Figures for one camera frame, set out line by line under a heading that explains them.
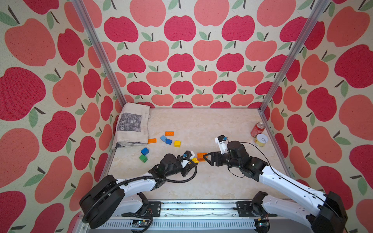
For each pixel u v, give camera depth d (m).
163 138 1.03
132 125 1.03
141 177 0.55
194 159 0.78
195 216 0.73
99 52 0.86
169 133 1.05
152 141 1.01
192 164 0.75
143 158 0.91
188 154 0.68
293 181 0.47
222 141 0.69
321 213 0.39
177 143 0.99
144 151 0.96
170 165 0.64
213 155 0.67
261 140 0.96
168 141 1.02
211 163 0.68
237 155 0.59
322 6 0.69
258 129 0.96
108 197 0.43
